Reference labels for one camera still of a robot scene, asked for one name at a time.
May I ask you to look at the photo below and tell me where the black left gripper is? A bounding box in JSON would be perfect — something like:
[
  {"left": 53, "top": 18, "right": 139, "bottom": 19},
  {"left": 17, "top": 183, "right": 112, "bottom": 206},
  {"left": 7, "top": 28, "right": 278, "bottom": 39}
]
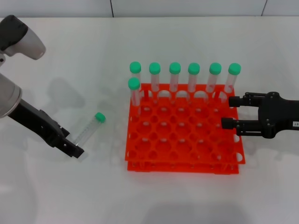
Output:
[{"left": 8, "top": 97, "right": 85, "bottom": 160}]

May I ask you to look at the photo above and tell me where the clear test tube green cap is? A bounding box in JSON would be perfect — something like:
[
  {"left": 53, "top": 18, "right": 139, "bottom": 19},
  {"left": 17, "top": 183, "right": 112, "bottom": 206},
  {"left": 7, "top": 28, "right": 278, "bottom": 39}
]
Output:
[
  {"left": 205, "top": 63, "right": 222, "bottom": 101},
  {"left": 128, "top": 77, "right": 142, "bottom": 117},
  {"left": 188, "top": 63, "right": 201, "bottom": 103},
  {"left": 221, "top": 63, "right": 242, "bottom": 103},
  {"left": 169, "top": 62, "right": 182, "bottom": 103},
  {"left": 72, "top": 112, "right": 107, "bottom": 147},
  {"left": 149, "top": 62, "right": 162, "bottom": 103},
  {"left": 129, "top": 61, "right": 143, "bottom": 94}
]

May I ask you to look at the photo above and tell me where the orange test tube rack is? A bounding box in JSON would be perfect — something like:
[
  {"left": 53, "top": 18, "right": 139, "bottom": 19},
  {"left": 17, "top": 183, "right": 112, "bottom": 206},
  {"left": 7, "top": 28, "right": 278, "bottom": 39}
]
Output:
[{"left": 124, "top": 83, "right": 246, "bottom": 175}]

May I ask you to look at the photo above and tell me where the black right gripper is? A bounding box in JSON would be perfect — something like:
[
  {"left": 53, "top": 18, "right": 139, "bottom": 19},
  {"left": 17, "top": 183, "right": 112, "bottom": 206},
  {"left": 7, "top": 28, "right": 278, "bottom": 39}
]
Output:
[{"left": 221, "top": 91, "right": 299, "bottom": 140}]

